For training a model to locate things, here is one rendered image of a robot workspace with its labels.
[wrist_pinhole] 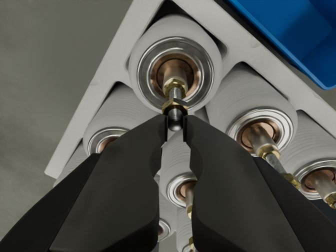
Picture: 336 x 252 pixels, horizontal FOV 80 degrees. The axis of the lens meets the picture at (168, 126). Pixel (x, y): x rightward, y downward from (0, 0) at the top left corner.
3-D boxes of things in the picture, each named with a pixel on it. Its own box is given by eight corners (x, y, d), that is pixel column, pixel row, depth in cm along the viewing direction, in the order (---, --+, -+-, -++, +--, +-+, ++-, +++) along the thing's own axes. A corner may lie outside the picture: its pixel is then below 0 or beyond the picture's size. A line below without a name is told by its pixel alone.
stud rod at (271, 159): (255, 143, 22) (287, 201, 16) (262, 137, 22) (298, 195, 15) (261, 148, 22) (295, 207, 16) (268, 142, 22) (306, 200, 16)
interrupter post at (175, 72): (189, 66, 20) (191, 77, 17) (184, 89, 21) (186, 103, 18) (164, 62, 20) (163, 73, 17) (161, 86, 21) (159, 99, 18)
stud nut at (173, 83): (178, 74, 17) (178, 77, 16) (190, 89, 17) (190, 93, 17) (160, 88, 17) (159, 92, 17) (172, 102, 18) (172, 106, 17)
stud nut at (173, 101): (179, 92, 13) (179, 97, 13) (193, 110, 14) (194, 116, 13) (156, 108, 14) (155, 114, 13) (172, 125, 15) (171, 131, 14)
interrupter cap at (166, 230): (125, 211, 32) (124, 215, 31) (172, 214, 32) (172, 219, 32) (127, 238, 36) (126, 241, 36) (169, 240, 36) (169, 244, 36)
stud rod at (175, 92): (176, 75, 18) (176, 115, 12) (182, 83, 19) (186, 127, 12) (167, 81, 19) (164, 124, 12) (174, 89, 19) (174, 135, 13)
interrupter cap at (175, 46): (222, 42, 18) (224, 43, 18) (203, 114, 22) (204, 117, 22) (139, 29, 18) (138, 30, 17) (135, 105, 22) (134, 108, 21)
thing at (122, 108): (122, 63, 37) (86, 107, 22) (171, 81, 39) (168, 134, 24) (111, 106, 42) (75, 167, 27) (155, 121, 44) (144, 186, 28)
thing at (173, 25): (208, 17, 33) (238, 32, 18) (196, 74, 38) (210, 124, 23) (150, 7, 32) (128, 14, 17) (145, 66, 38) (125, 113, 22)
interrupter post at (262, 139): (241, 135, 24) (250, 154, 21) (257, 121, 23) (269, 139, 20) (255, 145, 24) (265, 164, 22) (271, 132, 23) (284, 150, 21)
